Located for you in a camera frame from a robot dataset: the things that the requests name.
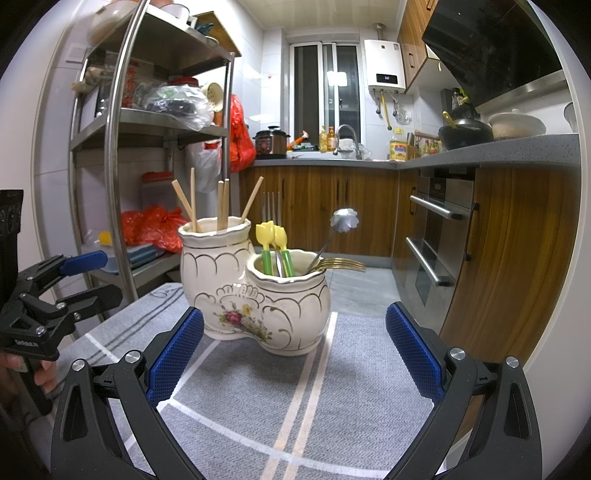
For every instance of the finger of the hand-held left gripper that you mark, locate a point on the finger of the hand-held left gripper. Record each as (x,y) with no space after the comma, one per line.
(92,297)
(85,263)

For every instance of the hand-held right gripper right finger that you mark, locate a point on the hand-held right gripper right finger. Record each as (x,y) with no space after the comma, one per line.
(415,350)

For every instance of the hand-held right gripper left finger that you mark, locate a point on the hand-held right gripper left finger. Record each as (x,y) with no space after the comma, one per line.
(178,350)

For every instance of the white floral ceramic utensil holder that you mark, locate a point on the white floral ceramic utensil holder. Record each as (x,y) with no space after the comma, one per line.
(286,314)

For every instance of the wooden chopstick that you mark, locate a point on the wooden chopstick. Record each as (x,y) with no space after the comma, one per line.
(226,198)
(194,198)
(184,205)

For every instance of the silver flower-shaped spoon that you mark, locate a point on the silver flower-shaped spoon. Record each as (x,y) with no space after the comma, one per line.
(345,220)

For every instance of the silver fork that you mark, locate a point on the silver fork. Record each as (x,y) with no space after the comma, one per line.
(271,216)

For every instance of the person's left hand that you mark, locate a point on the person's left hand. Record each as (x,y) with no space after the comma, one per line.
(46,378)

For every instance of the yellow item on shelf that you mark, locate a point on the yellow item on shelf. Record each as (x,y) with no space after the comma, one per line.
(105,238)

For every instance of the blue grey board stack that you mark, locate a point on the blue grey board stack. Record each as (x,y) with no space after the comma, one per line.
(145,256)

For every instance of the crumpled red plastic bag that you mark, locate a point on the crumpled red plastic bag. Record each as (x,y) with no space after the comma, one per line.
(152,226)

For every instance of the grey striped table mat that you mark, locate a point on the grey striped table mat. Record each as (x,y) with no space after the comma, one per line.
(277,392)

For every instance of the chrome round pole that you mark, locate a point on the chrome round pole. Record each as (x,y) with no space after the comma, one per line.
(110,152)

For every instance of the built-in steel oven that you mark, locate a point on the built-in steel oven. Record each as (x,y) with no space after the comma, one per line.
(438,207)

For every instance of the hanging white plastic bag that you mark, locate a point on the hanging white plastic bag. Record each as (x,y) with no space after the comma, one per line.
(205,168)

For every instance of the metal shelf rack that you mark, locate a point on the metal shelf rack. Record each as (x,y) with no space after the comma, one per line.
(152,117)

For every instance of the wooden kitchen base cabinets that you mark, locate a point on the wooden kitchen base cabinets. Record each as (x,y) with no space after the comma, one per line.
(323,207)

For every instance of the clear plastic bag dark contents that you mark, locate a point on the clear plastic bag dark contents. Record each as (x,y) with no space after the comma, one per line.
(178,104)

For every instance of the clear bag of dried goods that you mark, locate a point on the clear bag of dried goods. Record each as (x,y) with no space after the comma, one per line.
(94,76)

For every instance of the hanging red plastic bag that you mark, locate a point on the hanging red plastic bag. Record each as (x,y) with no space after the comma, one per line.
(240,138)

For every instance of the yellow oil container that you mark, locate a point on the yellow oil container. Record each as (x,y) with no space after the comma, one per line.
(398,150)

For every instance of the row of seasoning bottles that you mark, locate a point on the row of seasoning bottles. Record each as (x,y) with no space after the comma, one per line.
(429,148)

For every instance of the red-lidded jar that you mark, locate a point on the red-lidded jar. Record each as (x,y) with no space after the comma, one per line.
(184,81)

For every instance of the cream colander ladle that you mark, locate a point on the cream colander ladle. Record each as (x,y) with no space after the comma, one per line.
(213,98)

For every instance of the grey kitchen countertop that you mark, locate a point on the grey kitchen countertop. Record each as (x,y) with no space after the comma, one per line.
(508,154)

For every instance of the dark red rice cooker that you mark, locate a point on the dark red rice cooker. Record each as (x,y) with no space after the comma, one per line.
(270,145)

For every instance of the black wok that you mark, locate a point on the black wok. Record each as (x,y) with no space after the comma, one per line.
(464,134)

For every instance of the chrome kitchen faucet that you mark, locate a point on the chrome kitchen faucet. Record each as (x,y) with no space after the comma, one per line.
(337,138)

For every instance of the yellow soap bottles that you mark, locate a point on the yellow soap bottles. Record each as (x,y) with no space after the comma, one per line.
(328,141)

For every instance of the orange kitchen tool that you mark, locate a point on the orange kitchen tool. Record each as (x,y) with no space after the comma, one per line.
(302,138)

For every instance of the white clay pot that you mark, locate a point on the white clay pot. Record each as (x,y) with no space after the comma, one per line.
(517,125)

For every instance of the wooden cutting board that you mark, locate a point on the wooden cutting board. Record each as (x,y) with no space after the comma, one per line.
(221,34)

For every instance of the white enamel mug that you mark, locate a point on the white enamel mug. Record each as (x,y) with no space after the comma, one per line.
(178,9)

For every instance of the sliding window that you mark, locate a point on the sliding window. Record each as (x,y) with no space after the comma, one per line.
(307,92)

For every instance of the white water heater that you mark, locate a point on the white water heater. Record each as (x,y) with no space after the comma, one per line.
(385,60)

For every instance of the black range hood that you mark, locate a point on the black range hood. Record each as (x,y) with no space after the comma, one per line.
(489,46)

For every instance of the metal exhaust pipe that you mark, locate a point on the metal exhaust pipe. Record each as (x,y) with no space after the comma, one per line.
(378,30)

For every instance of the black wall spice rack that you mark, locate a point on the black wall spice rack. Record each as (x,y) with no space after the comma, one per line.
(455,104)

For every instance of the wooden wall cabinet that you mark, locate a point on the wooden wall cabinet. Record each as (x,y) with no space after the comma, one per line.
(413,41)

